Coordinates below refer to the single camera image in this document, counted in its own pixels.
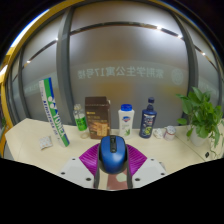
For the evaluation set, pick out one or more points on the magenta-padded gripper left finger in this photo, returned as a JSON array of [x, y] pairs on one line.
[[81, 168]]

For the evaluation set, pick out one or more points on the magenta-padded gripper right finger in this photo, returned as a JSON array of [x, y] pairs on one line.
[[144, 168]]

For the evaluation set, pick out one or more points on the blue and black computer mouse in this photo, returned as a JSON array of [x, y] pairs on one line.
[[113, 154]]

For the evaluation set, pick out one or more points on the floral pastel mouse pad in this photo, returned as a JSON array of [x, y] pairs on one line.
[[117, 180]]

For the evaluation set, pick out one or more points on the crumpled white tissue packet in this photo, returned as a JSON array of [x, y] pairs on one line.
[[159, 132]]

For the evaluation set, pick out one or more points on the small white red-print cup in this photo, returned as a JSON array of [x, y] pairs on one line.
[[170, 132]]

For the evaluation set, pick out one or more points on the white plastic snack packet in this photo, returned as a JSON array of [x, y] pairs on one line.
[[45, 142]]

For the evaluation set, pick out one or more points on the clear green-label water bottle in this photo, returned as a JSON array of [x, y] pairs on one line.
[[80, 120]]

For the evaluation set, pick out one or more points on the dark blue shampoo bottle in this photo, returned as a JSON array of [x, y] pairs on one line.
[[148, 120]]

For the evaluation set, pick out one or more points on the white blue-capped lotion bottle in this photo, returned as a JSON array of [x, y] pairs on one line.
[[126, 121]]

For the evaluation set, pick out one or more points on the brown cardboard box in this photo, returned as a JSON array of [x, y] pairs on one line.
[[98, 117]]

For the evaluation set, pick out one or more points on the white and green shuttlecock tube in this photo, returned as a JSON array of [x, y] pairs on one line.
[[54, 111]]

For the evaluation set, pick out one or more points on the small black table socket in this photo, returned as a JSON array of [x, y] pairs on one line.
[[206, 154]]

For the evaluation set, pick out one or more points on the green potted plant white pot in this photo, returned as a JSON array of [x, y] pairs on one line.
[[201, 116]]

